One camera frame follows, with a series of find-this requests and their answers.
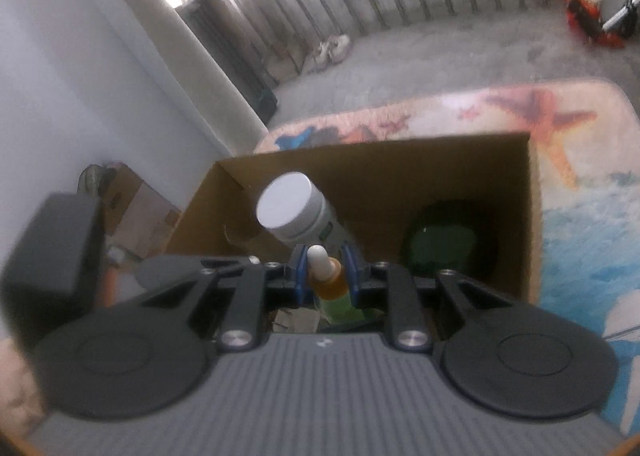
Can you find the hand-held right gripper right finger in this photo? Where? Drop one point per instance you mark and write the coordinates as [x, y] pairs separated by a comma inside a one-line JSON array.
[[350, 276]]

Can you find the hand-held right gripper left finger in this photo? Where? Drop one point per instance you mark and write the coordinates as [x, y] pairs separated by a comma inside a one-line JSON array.
[[300, 271]]

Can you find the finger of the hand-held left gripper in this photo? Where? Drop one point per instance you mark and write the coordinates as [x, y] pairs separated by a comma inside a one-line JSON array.
[[165, 272]]

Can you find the green dropper bottle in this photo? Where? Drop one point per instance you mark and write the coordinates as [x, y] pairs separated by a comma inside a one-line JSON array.
[[332, 286]]

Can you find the white plastic bottle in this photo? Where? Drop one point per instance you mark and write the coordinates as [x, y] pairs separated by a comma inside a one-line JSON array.
[[295, 206]]

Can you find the green glass bowl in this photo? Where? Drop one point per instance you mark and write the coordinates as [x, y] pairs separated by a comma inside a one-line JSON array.
[[440, 246]]

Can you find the brown cardboard box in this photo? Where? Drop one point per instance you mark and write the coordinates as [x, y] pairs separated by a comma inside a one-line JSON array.
[[380, 171]]

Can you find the printed appliance carton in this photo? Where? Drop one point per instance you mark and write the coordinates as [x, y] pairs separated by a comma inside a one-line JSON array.
[[140, 216]]

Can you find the dark round object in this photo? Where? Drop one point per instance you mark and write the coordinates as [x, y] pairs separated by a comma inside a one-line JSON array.
[[90, 179]]

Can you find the white curtain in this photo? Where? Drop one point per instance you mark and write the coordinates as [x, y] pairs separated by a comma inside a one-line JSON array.
[[200, 66]]

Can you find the dark folded frame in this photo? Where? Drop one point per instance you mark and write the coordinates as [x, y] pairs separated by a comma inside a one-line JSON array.
[[225, 46]]

